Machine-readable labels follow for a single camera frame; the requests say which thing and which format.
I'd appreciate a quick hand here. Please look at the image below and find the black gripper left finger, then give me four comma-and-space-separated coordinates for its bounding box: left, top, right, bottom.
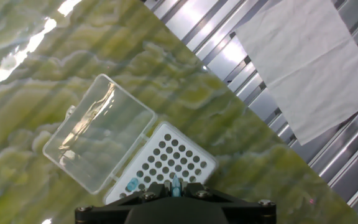
75, 182, 171, 224

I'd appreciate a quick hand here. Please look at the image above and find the white pipette tip holder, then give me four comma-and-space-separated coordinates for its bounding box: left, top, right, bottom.
42, 73, 219, 206

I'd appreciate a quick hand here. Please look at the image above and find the white paper sheet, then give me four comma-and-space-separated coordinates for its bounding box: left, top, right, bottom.
234, 0, 358, 146

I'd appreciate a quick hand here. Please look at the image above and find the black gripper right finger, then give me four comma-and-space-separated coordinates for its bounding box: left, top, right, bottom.
183, 182, 278, 224

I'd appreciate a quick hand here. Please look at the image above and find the green marble pattern mat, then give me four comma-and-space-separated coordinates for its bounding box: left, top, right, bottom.
0, 0, 358, 224

